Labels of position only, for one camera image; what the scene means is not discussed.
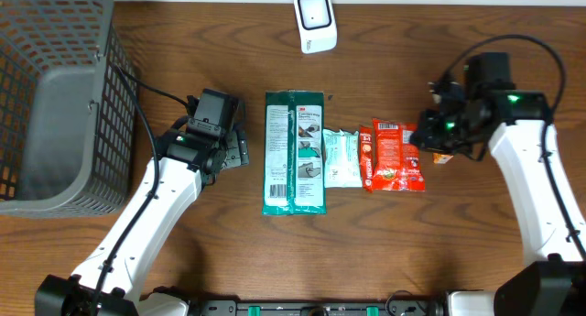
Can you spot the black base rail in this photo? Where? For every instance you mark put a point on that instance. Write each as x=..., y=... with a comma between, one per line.
x=397, y=305

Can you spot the small orange carton box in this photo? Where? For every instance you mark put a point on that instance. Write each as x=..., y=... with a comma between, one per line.
x=441, y=158

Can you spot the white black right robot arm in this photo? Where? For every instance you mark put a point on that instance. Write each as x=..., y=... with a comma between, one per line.
x=514, y=127

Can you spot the white green wipes pack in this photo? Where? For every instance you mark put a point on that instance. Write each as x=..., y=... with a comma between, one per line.
x=341, y=167

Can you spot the grey plastic mesh basket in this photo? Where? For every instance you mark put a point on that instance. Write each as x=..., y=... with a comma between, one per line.
x=67, y=122

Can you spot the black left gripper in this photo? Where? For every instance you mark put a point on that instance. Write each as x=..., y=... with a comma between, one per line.
x=237, y=150

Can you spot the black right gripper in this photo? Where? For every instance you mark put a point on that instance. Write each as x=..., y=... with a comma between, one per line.
x=425, y=136

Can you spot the white barcode scanner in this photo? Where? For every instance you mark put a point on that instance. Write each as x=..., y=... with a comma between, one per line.
x=316, y=25

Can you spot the red Nescafe coffee sachet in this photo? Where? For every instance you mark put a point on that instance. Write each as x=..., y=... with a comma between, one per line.
x=366, y=157

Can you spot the green gloves package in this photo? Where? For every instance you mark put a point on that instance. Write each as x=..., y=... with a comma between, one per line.
x=293, y=182

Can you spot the red snack bag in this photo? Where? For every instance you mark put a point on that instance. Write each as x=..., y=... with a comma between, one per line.
x=397, y=166

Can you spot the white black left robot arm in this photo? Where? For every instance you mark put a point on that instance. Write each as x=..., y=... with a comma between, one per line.
x=111, y=279

